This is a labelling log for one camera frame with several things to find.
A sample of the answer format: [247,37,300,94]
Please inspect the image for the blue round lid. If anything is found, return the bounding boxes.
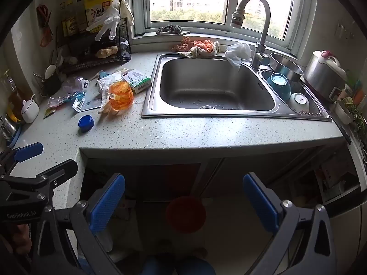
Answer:
[78,115,95,133]

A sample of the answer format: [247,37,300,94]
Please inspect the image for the grey curved faucet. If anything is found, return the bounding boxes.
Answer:
[231,0,271,69]

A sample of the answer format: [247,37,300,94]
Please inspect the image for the dark utensil holder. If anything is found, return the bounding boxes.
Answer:
[39,73,62,97]

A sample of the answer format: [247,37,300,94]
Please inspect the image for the silver rice cooker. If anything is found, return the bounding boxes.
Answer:
[303,50,347,102]

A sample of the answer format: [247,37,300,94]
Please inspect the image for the blue wrapper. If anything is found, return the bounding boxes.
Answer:
[64,91,86,104]

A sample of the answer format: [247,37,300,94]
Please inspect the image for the orange plastic bottle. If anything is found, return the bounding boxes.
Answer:
[108,80,134,111]

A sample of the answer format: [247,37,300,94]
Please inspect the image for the white framed window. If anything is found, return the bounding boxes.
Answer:
[129,0,319,61]

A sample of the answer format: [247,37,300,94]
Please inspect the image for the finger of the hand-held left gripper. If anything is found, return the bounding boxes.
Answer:
[0,142,44,176]
[0,159,78,203]

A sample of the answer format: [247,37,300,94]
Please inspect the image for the yellow box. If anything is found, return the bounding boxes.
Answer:
[61,16,79,36]

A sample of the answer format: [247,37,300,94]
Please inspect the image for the orange brown rag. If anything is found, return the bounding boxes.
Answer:
[171,37,193,52]

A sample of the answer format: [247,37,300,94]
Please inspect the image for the green white carton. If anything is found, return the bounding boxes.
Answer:
[121,68,152,94]

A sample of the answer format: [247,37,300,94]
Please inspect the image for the red orange scissors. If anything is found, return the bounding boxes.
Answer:
[36,4,53,48]

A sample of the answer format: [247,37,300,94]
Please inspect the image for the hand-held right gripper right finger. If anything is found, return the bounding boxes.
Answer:
[243,172,338,275]

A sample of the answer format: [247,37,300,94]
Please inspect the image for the orange white rag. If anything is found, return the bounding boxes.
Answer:
[178,38,221,59]

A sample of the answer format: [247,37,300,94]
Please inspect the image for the black wire rack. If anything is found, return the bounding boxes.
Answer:
[54,14,132,73]

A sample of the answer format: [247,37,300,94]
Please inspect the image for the glass oil jar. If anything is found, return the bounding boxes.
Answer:
[0,69,26,121]

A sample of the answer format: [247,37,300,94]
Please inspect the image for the white lidded sugar pot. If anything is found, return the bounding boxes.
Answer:
[21,94,40,124]

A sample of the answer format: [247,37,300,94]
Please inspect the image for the dark scouring pad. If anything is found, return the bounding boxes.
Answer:
[157,24,183,35]

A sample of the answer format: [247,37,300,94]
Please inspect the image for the cream hanging glove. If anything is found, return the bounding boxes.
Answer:
[120,0,135,28]

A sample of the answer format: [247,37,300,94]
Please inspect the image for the blue tray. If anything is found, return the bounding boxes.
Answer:
[6,126,22,149]

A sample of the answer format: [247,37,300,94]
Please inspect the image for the clear red wrapper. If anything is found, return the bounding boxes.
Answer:
[43,96,71,119]

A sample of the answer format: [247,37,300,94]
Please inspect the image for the white printed paper card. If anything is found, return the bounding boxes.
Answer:
[72,90,102,113]

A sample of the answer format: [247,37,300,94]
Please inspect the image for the brown bread roll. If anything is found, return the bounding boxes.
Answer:
[95,45,119,58]

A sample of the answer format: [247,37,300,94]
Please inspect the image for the steel kettle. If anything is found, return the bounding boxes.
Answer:
[0,115,18,141]

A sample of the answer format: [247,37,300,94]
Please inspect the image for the crumpled white plastic bag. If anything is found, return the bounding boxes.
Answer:
[109,201,144,261]

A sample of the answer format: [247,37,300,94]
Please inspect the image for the stainless steel basin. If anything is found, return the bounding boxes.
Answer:
[270,52,304,82]

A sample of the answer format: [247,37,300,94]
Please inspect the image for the red trash bin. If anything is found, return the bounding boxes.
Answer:
[166,196,207,234]

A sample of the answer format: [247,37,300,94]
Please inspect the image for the blue bowl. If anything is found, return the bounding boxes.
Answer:
[267,73,291,101]

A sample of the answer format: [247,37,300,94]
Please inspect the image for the yellow detergent bottle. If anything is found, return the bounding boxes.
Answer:
[84,0,120,28]

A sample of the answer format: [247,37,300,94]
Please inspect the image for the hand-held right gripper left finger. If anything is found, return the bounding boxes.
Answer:
[31,173,127,275]

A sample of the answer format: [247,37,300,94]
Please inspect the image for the white bowl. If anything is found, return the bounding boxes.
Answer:
[289,92,311,113]

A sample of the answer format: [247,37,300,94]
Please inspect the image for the white dish with vegetables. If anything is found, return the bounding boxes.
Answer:
[334,97,356,125]

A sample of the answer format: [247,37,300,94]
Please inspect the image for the green herbs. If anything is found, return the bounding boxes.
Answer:
[350,104,367,138]

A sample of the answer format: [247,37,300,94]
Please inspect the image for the stainless steel sink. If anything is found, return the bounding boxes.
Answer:
[141,52,333,122]

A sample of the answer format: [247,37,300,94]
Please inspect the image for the white hanging rubber glove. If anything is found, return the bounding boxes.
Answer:
[86,0,120,42]

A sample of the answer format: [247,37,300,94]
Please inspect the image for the white open shelf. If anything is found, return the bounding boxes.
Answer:
[312,149,362,204]

